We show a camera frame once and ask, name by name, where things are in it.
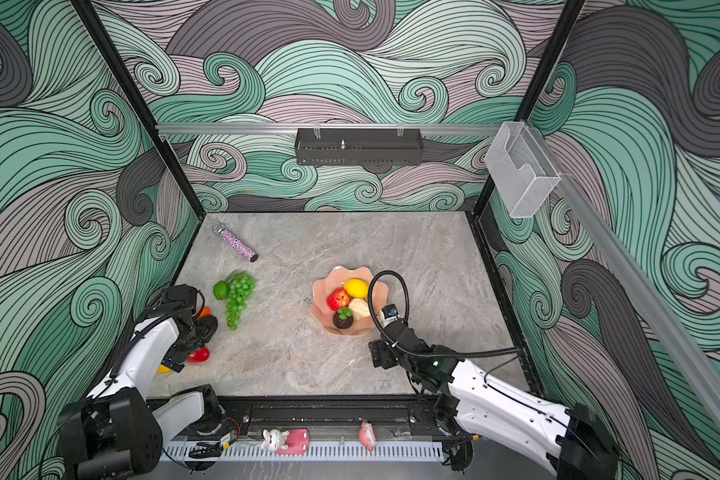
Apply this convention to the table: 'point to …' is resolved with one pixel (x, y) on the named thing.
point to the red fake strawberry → (199, 355)
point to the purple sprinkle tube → (234, 243)
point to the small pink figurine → (367, 435)
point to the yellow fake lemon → (357, 288)
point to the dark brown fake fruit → (343, 318)
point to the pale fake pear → (360, 308)
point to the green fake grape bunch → (241, 286)
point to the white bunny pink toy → (293, 442)
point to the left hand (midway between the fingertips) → (192, 343)
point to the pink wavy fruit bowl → (321, 312)
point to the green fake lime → (221, 290)
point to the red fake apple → (338, 298)
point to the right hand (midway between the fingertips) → (382, 342)
